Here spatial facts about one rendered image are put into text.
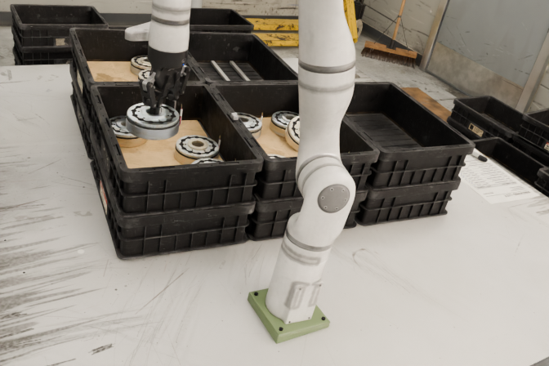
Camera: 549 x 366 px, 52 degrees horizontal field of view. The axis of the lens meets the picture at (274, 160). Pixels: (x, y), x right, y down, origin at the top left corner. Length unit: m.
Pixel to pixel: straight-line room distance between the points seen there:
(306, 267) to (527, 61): 3.56
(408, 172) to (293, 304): 0.51
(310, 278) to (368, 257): 0.33
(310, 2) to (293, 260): 0.47
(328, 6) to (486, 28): 3.86
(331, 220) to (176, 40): 0.43
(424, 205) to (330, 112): 0.69
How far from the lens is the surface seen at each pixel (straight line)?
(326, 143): 1.01
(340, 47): 0.88
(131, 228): 1.20
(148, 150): 1.37
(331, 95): 0.90
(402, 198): 1.49
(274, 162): 1.20
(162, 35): 1.08
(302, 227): 1.01
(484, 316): 1.37
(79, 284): 1.20
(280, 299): 1.11
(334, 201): 0.98
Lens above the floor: 1.52
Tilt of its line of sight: 30 degrees down
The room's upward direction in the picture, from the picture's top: 12 degrees clockwise
